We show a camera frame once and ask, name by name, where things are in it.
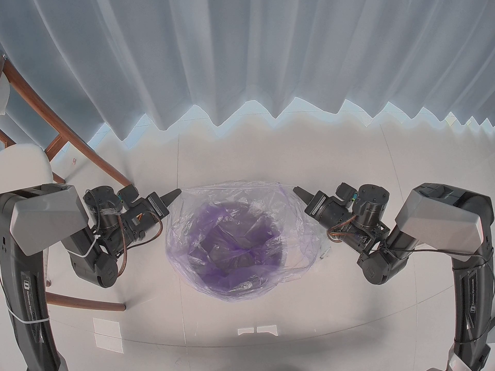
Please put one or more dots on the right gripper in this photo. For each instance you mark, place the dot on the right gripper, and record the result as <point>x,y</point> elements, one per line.
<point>332,215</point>

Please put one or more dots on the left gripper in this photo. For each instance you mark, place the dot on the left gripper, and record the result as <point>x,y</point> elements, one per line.
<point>141,222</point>

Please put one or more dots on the purple plastic bag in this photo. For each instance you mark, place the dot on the purple plastic bag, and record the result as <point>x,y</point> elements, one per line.
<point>232,238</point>

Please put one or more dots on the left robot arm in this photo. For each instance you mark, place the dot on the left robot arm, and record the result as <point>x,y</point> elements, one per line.
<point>42,218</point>

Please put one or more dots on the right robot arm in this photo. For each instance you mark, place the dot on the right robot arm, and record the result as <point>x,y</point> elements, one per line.
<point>437,218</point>

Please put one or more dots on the white cushioned wooden chair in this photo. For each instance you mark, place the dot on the white cushioned wooden chair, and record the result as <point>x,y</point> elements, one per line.
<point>23,164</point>

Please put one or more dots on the white curtain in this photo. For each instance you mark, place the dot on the white curtain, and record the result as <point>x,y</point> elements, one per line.
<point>247,45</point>

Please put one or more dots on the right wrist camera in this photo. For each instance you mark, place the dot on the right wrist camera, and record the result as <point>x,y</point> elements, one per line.
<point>346,191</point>

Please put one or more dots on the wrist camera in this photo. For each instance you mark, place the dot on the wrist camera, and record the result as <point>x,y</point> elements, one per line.
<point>346,191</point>
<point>129,193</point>

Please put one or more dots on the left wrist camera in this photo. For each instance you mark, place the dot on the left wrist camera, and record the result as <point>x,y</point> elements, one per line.
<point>129,193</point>

